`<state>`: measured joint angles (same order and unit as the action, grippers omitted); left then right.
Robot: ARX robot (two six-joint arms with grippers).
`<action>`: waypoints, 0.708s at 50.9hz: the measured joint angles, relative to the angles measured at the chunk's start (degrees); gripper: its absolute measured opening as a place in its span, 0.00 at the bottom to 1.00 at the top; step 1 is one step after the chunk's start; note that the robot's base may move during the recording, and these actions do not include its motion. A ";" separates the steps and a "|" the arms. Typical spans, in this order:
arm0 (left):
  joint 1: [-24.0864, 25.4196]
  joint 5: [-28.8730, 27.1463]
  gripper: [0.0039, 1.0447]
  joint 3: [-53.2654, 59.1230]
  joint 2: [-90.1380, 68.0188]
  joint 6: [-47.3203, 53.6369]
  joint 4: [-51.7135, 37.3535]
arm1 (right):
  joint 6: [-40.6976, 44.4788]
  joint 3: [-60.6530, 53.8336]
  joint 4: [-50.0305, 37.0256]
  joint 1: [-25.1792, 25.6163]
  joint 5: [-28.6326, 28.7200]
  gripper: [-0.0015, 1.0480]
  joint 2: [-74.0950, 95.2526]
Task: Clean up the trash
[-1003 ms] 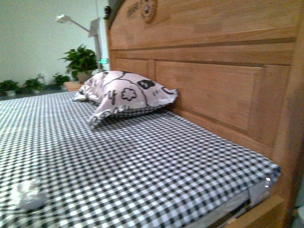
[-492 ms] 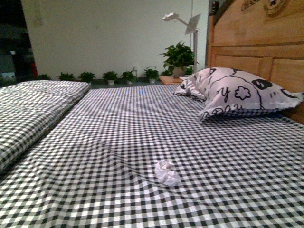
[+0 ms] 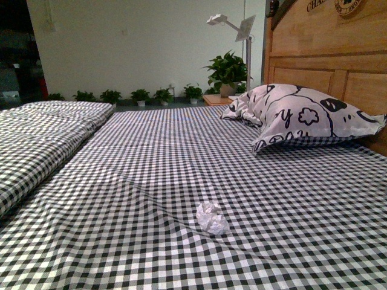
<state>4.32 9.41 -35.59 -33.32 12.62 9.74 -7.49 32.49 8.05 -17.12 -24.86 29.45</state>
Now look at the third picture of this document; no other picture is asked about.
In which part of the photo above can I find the small wooden side table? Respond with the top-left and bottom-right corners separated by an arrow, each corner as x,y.
203,94 -> 233,106

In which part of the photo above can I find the small potted plant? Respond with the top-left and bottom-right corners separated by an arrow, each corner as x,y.
47,93 -> 65,101
73,91 -> 97,102
154,89 -> 174,106
131,89 -> 150,107
100,89 -> 122,105
184,83 -> 203,105

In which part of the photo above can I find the crumpled white paper ball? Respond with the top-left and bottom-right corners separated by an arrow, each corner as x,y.
196,202 -> 229,235

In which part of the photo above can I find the large potted green plant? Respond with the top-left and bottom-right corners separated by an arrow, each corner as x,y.
204,51 -> 248,97

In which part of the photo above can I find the white pillow black cartoon print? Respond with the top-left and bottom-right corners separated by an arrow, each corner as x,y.
221,83 -> 386,153

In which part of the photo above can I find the black white checkered bed sheet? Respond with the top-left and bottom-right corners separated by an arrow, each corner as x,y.
1,106 -> 386,289

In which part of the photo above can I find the white floor lamp stand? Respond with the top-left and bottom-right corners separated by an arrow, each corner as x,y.
206,14 -> 256,91

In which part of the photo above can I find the folded checkered quilt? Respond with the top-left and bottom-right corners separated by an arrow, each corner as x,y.
1,101 -> 113,214

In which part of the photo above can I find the wooden headboard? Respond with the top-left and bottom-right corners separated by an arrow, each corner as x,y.
262,0 -> 387,157

